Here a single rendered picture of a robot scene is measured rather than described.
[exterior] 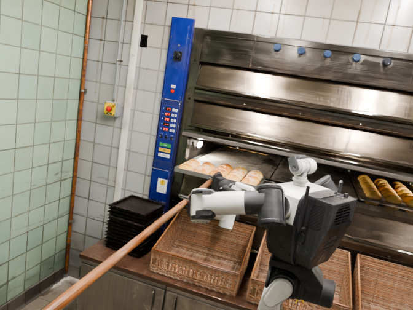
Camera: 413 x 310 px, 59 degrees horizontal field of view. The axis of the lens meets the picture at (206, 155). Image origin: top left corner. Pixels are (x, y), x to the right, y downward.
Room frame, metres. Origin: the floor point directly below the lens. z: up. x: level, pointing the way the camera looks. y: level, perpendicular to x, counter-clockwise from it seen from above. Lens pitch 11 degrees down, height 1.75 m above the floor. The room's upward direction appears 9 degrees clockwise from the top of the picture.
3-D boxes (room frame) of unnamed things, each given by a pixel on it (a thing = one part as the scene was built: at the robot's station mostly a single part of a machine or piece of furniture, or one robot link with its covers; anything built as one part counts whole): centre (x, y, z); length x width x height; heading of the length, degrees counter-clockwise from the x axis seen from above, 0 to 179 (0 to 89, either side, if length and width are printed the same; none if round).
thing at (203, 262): (2.20, -0.09, 0.72); 0.56 x 0.49 x 0.28; 76
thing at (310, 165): (1.48, -0.41, 1.47); 0.10 x 0.07 x 0.09; 135
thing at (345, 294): (2.03, -0.68, 0.72); 0.56 x 0.49 x 0.28; 75
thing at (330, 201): (1.44, -0.45, 1.27); 0.34 x 0.30 x 0.36; 135
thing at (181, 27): (3.47, 0.04, 1.07); 1.93 x 0.16 x 2.15; 165
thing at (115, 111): (2.66, 0.74, 1.46); 0.10 x 0.07 x 0.10; 75
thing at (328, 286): (1.44, -0.49, 1.00); 0.28 x 0.13 x 0.18; 74
